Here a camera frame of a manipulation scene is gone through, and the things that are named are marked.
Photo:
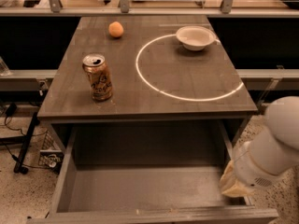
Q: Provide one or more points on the white bowl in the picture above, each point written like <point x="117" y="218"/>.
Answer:
<point x="195" y="38"/>

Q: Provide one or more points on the wire mesh basket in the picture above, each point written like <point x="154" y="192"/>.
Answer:
<point x="50" y="156"/>

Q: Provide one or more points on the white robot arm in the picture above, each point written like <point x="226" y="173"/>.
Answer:
<point x="261" y="162"/>

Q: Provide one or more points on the grey drawer cabinet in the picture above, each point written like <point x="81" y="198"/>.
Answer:
<point x="154" y="79"/>

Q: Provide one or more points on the black stand leg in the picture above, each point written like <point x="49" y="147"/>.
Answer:
<point x="19" y="168"/>

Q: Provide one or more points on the gold soda can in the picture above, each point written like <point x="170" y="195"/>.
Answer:
<point x="96" y="69"/>

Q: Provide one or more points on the orange fruit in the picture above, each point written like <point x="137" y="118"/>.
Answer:
<point x="115" y="29"/>

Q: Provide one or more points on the grey top drawer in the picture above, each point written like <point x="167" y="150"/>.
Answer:
<point x="148" y="173"/>

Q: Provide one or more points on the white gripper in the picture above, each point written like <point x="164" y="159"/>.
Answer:
<point x="249" y="169"/>

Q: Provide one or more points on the metal rail frame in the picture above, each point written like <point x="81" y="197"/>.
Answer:
<point x="27" y="80"/>

